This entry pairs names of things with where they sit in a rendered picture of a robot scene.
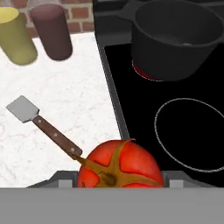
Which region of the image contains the dark maroon cylinder cup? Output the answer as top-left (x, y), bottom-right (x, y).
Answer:
top-left (29, 3), bottom-right (74, 61)

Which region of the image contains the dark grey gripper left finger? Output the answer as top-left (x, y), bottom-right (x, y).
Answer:
top-left (27, 170), bottom-right (81, 189)

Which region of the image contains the spatula with wooden handle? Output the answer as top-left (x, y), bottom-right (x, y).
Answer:
top-left (5, 94), bottom-right (83, 161)

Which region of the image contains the yellow-green cylinder cup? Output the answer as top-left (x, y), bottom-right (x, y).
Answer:
top-left (0, 6), bottom-right (39, 67)

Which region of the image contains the dark grey pot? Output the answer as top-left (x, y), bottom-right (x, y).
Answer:
top-left (116, 0), bottom-right (224, 82)

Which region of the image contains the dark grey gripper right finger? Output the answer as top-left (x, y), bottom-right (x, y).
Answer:
top-left (161, 170), bottom-right (217, 189)

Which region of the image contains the black hob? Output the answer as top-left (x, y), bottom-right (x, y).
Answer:
top-left (92, 0), bottom-right (224, 189)

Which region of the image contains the red tomato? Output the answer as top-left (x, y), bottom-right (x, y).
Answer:
top-left (76, 138), bottom-right (165, 189)

